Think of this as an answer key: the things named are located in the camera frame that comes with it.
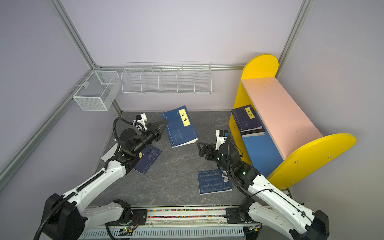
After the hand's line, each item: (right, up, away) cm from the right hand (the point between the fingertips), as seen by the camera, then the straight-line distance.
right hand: (204, 145), depth 71 cm
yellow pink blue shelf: (+37, +1, -9) cm, 38 cm away
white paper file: (-60, -8, +24) cm, 65 cm away
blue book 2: (+28, +10, +18) cm, 35 cm away
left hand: (-16, +11, -1) cm, 20 cm away
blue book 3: (+5, -22, +12) cm, 26 cm away
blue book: (-12, +8, -1) cm, 14 cm away
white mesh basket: (-68, +32, +24) cm, 79 cm away
